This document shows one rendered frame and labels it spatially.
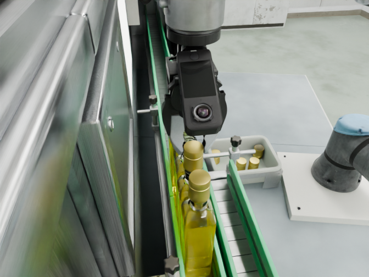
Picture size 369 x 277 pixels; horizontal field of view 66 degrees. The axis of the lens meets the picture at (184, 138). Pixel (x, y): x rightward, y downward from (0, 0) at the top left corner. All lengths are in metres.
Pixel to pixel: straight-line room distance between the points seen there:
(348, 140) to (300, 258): 0.36
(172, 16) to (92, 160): 0.19
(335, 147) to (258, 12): 3.81
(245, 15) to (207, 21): 4.22
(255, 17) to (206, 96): 4.31
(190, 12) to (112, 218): 0.28
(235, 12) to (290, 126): 3.37
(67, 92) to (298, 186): 0.87
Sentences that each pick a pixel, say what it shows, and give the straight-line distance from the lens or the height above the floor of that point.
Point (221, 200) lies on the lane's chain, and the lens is 0.78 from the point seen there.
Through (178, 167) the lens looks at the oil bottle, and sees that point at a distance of 0.57.
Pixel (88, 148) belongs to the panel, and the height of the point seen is 1.28.
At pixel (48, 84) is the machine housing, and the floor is 1.39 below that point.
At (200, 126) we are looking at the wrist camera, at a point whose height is 1.29.
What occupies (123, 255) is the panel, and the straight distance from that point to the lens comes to 0.51.
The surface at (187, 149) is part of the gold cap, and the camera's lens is 0.47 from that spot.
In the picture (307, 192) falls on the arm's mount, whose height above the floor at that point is 0.78.
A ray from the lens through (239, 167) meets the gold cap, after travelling 0.99.
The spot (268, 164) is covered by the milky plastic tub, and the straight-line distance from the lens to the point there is 1.04.
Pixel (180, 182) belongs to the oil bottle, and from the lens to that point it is 0.54.
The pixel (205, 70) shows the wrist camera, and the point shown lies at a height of 1.33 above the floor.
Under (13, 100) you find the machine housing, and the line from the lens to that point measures 0.20.
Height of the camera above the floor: 1.49
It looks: 40 degrees down
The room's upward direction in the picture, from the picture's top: straight up
